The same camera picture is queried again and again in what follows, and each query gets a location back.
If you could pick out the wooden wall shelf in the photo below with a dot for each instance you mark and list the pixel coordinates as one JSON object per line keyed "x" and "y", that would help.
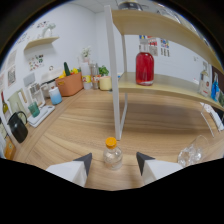
{"x": 41, "y": 41}

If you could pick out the orange basket with fruit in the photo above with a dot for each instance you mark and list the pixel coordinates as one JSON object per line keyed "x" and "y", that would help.
{"x": 70, "y": 85}

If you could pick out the round glass with ice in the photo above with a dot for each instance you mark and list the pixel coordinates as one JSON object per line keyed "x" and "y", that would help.
{"x": 191, "y": 155}

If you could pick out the red liquid glass bottle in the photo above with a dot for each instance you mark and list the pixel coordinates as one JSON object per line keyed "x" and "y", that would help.
{"x": 144, "y": 68}

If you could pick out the white kitchen appliance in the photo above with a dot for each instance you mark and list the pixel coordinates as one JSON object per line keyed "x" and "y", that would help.
{"x": 48, "y": 81}

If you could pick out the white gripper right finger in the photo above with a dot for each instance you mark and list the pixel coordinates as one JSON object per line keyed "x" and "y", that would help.
{"x": 156, "y": 168}

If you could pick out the green potted plant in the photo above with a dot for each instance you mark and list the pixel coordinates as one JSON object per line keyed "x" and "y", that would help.
{"x": 105, "y": 83}

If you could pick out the orange box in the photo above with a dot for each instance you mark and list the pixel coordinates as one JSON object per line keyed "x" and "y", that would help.
{"x": 10, "y": 149}

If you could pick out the black and white code sheet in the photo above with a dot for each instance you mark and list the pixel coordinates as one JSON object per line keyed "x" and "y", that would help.
{"x": 154, "y": 51}
{"x": 165, "y": 52}

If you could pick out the white kitchen scale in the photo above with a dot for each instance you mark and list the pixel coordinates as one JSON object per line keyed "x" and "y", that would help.
{"x": 41, "y": 116}

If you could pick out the clear bottle orange cap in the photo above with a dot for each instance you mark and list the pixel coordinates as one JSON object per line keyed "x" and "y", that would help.
{"x": 112, "y": 158}

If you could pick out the two-tier wooden shelf rack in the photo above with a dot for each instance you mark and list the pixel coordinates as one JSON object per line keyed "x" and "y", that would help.
{"x": 160, "y": 26}

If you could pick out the white flower vase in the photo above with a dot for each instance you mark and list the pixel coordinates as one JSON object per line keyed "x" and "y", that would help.
{"x": 86, "y": 55}

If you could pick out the pale green pitcher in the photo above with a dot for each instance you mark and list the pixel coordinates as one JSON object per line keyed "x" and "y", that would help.
{"x": 16, "y": 101}

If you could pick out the green cup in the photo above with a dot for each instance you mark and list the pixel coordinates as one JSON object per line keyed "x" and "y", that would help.
{"x": 34, "y": 109}

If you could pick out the red poster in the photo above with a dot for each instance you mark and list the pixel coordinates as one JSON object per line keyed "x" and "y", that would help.
{"x": 152, "y": 41}

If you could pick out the black kettle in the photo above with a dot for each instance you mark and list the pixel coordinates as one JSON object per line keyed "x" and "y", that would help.
{"x": 18, "y": 128}

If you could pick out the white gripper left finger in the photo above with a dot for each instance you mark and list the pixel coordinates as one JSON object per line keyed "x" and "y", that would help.
{"x": 71, "y": 170}

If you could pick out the white and blue cup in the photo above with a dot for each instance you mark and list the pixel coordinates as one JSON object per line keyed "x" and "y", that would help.
{"x": 55, "y": 96}

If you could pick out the blue poster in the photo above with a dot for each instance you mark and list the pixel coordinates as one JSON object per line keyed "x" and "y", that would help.
{"x": 142, "y": 38}

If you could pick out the multicoloured poster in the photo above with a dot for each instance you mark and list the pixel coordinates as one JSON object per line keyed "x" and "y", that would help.
{"x": 165, "y": 43}

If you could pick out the white picture frame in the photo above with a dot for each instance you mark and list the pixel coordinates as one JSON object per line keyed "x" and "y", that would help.
{"x": 36, "y": 95}

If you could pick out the white vase ornament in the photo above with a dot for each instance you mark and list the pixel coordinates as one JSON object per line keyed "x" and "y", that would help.
{"x": 48, "y": 30}

